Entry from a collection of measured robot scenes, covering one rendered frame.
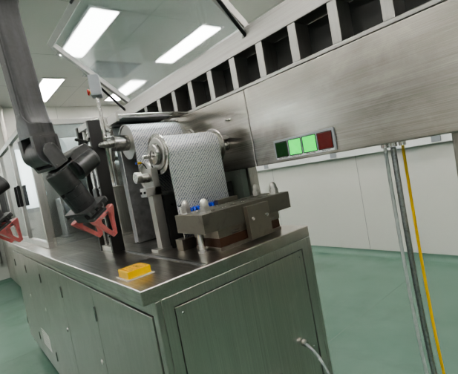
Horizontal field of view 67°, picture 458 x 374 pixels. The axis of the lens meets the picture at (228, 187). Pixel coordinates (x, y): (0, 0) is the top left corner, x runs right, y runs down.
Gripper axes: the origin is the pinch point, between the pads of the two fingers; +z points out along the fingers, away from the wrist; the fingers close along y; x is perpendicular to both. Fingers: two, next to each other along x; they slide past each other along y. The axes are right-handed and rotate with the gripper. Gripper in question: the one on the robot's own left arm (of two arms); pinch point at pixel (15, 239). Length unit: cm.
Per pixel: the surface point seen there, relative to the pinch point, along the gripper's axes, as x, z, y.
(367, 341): -75, 163, -67
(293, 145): -57, 16, -80
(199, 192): -41, 19, -46
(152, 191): -31.7, 9.6, -34.7
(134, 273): 0, 15, -49
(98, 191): -34.4, 7.1, -2.2
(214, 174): -51, 18, -48
